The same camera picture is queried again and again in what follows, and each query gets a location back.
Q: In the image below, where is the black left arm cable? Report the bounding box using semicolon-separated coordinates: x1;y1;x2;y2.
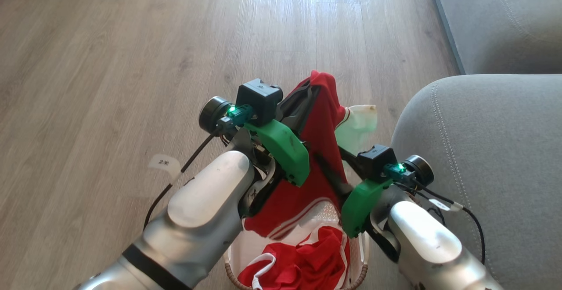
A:
143;123;229;231

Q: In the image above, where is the red jersey with white stripes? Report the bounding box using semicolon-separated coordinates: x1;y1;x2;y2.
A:
244;70;352;240

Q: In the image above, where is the pale green white garment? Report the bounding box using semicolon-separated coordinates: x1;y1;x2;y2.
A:
335;104;378;154

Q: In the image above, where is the grey sofa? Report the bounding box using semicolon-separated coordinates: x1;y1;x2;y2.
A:
391;75;562;290

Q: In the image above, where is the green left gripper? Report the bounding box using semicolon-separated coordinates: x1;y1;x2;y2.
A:
244;84;321;188

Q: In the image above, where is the large grey sofa seat cushion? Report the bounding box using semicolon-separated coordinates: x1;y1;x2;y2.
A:
427;0;562;75

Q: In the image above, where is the white perforated laundry basket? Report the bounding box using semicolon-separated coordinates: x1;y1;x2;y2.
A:
223;200;369;290

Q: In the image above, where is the white plain cable label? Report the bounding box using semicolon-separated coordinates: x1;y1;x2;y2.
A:
428;198;464;212

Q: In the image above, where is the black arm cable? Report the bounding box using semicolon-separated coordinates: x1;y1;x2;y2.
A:
394;179;486;265
143;123;229;231

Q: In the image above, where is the white printed cable label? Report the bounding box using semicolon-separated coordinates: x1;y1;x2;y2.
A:
148;154;181;183

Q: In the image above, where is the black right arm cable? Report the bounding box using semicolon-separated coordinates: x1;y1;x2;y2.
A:
394;179;486;265

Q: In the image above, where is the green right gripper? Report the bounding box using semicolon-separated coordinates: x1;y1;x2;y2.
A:
313;146;393;239

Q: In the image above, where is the red garment with white trim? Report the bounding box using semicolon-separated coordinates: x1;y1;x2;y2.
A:
237;226;352;290

